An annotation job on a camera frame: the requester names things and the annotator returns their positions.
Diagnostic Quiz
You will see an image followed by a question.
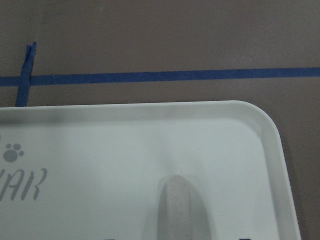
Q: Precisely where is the white plastic spoon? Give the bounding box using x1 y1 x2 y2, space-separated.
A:
157 175 212 240

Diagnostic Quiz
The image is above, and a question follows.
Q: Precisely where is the white bear serving tray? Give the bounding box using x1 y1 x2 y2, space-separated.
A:
0 101 301 240

